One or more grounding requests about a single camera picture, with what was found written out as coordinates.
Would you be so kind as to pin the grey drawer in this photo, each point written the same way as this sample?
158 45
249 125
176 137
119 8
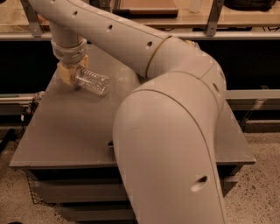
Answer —
79 190
97 211

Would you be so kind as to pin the clear plastic water bottle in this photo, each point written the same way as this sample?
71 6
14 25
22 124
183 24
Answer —
94 82

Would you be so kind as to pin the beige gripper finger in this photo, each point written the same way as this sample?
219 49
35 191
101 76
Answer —
66 73
84 61

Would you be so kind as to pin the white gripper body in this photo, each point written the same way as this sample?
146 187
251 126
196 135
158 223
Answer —
69 53

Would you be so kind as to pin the upper grey drawer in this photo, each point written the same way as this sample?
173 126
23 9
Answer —
79 190

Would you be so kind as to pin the lower grey drawer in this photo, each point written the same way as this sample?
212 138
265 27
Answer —
97 211

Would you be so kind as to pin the grey drawer cabinet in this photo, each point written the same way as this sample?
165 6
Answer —
71 133

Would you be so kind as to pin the metal railing frame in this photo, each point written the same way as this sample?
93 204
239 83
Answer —
14 20

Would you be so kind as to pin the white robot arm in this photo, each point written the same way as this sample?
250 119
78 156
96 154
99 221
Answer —
164 131

